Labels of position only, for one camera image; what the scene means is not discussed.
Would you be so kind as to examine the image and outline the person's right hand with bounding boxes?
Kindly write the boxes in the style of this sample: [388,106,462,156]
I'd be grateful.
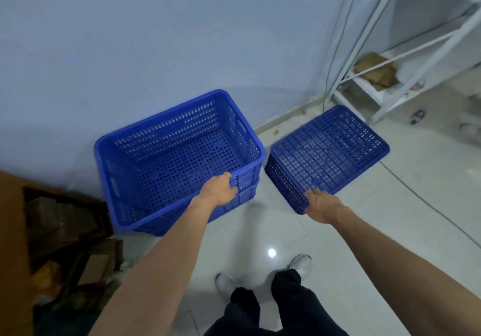
[304,188,345,225]

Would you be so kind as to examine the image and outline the person's left hand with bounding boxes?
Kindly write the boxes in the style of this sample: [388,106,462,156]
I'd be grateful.
[198,172,240,209]

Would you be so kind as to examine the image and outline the blue perforated plastic crate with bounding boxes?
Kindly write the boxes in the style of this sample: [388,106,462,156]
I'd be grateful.
[124,174,261,237]
[94,89,267,232]
[264,104,390,215]

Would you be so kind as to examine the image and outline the person's right forearm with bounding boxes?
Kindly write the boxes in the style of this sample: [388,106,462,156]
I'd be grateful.
[325,206,481,336]

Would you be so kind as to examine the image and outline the person's left forearm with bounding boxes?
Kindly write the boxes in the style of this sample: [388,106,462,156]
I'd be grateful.
[88,196,228,336]

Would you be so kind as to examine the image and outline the person's right white shoe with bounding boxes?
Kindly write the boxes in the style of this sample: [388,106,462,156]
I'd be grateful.
[289,254,313,282]

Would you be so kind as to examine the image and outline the person's white shoe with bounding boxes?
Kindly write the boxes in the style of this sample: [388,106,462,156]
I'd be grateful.
[289,254,313,282]
[215,273,241,303]

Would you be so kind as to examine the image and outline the person's left white shoe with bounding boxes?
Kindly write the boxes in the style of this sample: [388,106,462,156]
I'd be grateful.
[215,273,241,303]

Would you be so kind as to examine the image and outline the person's black trousers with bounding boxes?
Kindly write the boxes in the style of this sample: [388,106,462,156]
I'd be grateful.
[203,270,350,336]

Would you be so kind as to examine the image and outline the flattened brown cardboard pieces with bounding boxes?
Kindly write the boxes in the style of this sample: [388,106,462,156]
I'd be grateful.
[353,52,400,92]

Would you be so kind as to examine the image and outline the white metal shelf rack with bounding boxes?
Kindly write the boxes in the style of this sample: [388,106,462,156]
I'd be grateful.
[328,0,481,126]

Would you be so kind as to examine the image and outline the small brown cardboard box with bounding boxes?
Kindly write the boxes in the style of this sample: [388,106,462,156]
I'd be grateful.
[77,253,112,287]

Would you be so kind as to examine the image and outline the large brown cardboard box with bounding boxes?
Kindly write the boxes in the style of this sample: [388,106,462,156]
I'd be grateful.
[0,170,125,336]

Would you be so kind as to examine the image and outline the black floor cable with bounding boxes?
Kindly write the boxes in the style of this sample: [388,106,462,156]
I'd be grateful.
[379,160,481,251]

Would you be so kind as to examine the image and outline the grey wall cable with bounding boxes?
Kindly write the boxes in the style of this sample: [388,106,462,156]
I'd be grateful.
[322,0,368,103]

